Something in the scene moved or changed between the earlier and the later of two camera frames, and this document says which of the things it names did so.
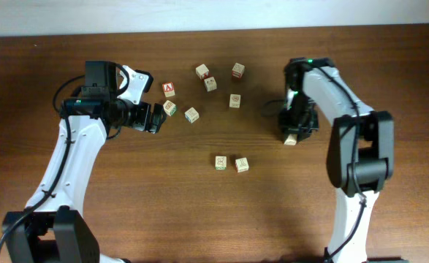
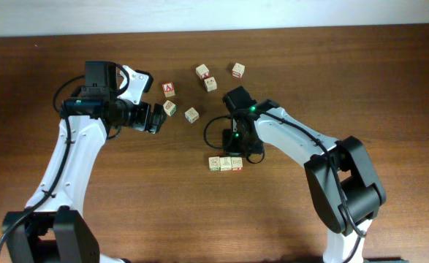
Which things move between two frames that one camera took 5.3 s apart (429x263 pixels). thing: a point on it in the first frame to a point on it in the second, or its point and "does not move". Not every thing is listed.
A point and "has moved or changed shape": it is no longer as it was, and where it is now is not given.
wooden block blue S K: x=191 y=115 does not move
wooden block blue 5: x=210 y=84 does not move
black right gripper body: x=300 y=128 to x=237 y=147
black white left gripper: x=141 y=121 does not move
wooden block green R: x=291 y=140 has moved or changed shape
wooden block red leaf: x=202 y=71 does not move
